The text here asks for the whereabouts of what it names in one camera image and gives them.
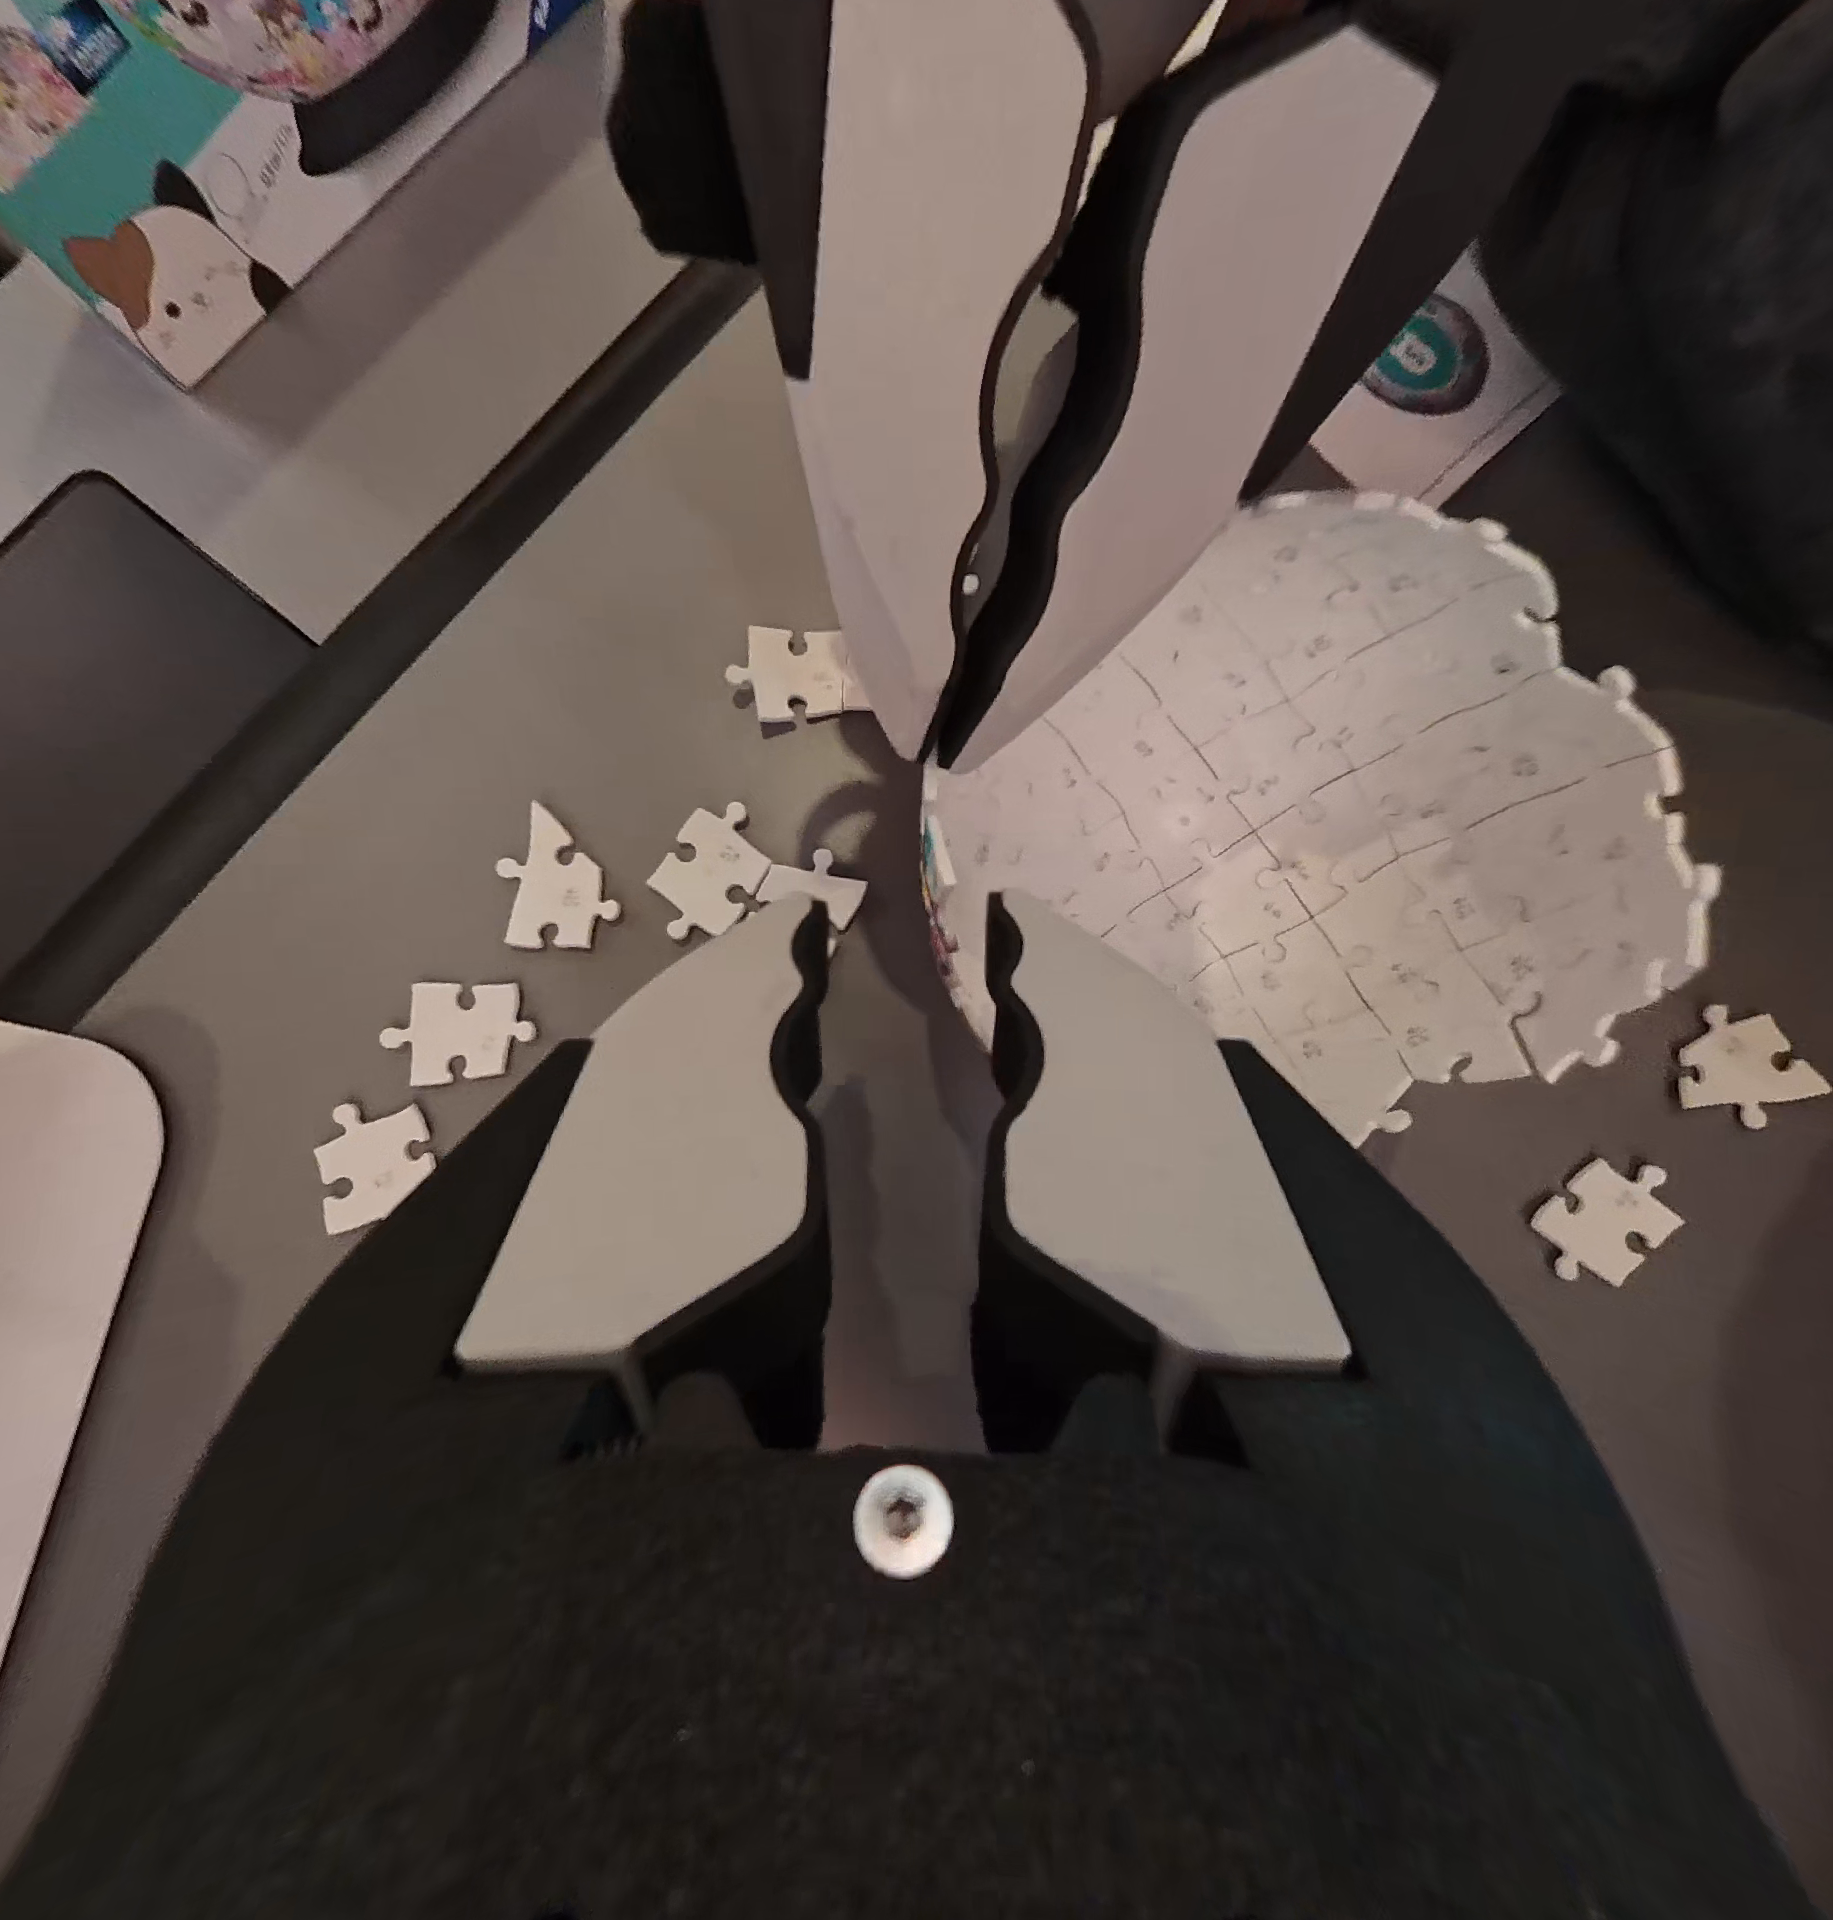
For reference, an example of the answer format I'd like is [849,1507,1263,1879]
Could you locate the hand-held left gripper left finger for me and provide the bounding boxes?
[453,900,834,1382]

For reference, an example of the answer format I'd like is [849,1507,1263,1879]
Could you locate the partly built white puzzle ball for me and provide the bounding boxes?
[924,496,1719,1149]

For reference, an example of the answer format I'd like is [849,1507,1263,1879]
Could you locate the puzzle pieces group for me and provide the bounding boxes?
[318,626,872,1238]

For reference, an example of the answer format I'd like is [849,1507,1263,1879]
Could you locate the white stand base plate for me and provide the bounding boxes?
[0,1015,168,1802]

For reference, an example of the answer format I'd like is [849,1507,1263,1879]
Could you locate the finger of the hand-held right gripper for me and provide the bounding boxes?
[942,15,1450,773]
[782,0,1097,759]

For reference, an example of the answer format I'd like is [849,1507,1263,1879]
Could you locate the printed instruction leaflet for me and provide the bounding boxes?
[1309,256,1578,499]

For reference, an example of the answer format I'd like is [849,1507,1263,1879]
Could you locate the colourful puzzle ball box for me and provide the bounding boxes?
[0,0,603,393]

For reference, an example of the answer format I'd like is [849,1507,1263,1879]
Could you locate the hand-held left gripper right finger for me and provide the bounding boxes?
[987,896,1353,1382]

